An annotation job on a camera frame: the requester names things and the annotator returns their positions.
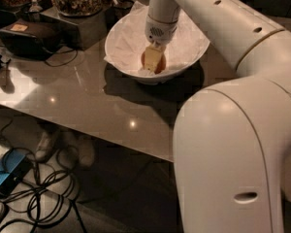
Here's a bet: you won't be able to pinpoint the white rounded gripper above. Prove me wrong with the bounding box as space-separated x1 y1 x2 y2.
143 16 177 73

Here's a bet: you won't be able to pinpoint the red orange apple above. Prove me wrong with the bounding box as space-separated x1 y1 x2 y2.
141 51 166 74

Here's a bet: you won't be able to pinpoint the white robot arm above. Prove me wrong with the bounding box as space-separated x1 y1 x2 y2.
146 0 291 233

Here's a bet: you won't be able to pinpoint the white bowl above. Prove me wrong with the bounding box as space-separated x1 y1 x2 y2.
104 3 211 86

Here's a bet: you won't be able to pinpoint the white paper napkin liner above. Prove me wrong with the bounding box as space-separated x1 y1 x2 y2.
103 0 210 78

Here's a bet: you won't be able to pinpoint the black cup with spoon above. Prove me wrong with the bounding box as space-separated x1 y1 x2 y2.
105 0 135 20

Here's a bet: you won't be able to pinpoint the dark metal jar stand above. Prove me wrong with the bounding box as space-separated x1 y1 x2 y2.
41 7 107 50

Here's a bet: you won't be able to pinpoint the white shoe right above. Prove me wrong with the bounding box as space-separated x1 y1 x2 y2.
77 136 95 169

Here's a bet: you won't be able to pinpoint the white shoe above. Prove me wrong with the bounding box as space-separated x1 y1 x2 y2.
35 129 60 163
77 136 95 169

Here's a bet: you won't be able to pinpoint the black device with label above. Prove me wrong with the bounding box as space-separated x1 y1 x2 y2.
0 19 62 60

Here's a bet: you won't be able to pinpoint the silver scoop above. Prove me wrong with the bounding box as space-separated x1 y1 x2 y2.
29 0 43 13

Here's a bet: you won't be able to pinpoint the white shoe left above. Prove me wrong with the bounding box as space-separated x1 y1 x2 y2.
35 129 60 163

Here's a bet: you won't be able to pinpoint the blue box on floor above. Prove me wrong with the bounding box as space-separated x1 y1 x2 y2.
0 150 26 197

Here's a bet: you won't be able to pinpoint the black floor cables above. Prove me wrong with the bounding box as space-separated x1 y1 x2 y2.
0 115 88 233

